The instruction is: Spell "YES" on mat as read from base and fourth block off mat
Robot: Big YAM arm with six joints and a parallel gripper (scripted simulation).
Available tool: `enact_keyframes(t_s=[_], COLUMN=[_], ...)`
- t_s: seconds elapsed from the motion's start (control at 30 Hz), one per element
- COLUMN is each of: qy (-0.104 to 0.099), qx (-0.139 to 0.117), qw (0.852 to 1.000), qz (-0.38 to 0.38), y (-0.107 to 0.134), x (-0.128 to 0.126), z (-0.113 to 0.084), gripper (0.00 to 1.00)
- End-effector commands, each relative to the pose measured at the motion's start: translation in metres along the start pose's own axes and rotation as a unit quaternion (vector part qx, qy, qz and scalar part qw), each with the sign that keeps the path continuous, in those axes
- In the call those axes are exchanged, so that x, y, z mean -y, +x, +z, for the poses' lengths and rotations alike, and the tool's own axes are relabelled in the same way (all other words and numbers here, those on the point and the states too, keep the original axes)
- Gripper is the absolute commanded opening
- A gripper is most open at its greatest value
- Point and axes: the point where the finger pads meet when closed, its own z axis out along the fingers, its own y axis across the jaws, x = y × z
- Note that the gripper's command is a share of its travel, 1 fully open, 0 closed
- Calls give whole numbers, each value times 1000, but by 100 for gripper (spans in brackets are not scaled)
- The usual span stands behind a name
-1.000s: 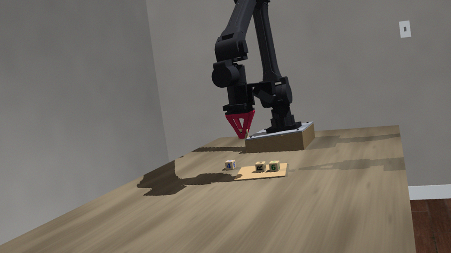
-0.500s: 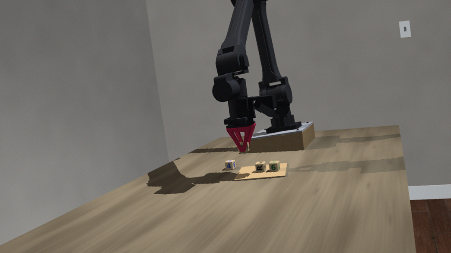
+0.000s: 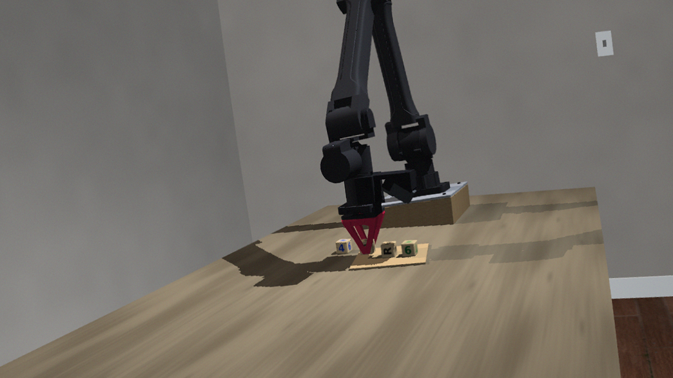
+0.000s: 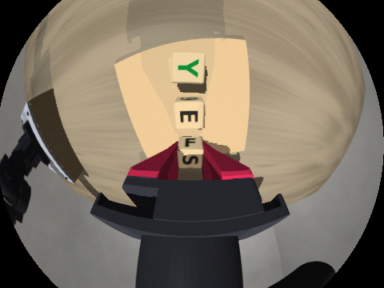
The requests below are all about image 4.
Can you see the beige flat mat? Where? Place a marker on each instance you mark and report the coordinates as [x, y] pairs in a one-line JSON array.
[[149, 94]]

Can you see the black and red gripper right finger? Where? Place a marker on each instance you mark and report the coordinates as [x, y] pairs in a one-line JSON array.
[[221, 166]]

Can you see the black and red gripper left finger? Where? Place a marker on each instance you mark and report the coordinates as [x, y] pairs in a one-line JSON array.
[[159, 165]]

